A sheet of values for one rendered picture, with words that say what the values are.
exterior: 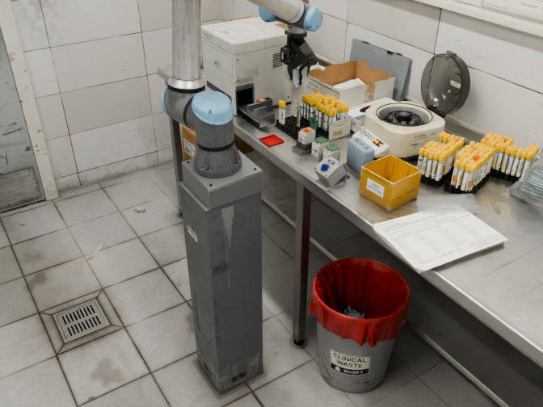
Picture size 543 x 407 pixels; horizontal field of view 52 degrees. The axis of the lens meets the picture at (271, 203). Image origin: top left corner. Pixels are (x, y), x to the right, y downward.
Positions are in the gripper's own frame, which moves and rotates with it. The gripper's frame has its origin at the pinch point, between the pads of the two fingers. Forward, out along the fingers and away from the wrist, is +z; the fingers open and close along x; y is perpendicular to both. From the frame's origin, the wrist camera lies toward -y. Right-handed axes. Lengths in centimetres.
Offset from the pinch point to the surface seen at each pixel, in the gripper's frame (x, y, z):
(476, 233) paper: -3, -83, 16
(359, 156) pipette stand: 1.8, -37.4, 10.7
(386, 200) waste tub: 8, -58, 14
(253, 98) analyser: 4.6, 24.7, 11.5
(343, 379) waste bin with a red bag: 13, -54, 97
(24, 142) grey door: 78, 151, 66
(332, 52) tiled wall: -51, 44, 8
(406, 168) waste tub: -4, -53, 9
